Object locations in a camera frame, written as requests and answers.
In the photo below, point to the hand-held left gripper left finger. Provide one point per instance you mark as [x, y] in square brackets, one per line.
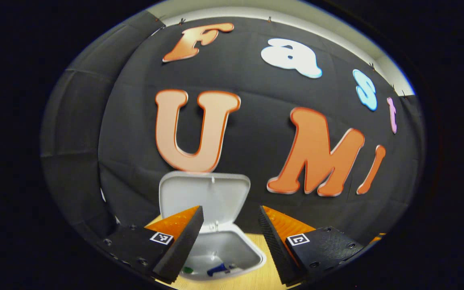
[179, 251]

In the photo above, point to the white desktop garbage bin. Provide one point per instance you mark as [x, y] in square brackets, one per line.
[204, 197]

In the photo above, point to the blue pop can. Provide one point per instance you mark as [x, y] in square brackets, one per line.
[216, 270]

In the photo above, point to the wooden desktop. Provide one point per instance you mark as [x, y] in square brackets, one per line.
[262, 283]

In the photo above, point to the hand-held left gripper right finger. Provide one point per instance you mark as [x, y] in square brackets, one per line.
[278, 251]

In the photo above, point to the black backdrop cloth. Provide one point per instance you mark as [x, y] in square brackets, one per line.
[256, 121]

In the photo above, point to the green paper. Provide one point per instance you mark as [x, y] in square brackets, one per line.
[187, 270]

